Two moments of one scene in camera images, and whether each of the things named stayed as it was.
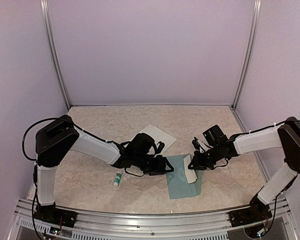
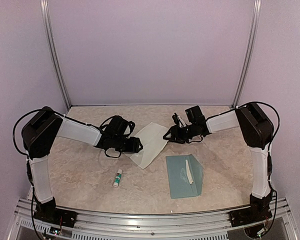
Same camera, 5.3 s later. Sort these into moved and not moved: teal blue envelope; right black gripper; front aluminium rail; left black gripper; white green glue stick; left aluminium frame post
Moved: left black gripper; right black gripper
Not moved: white green glue stick; front aluminium rail; teal blue envelope; left aluminium frame post
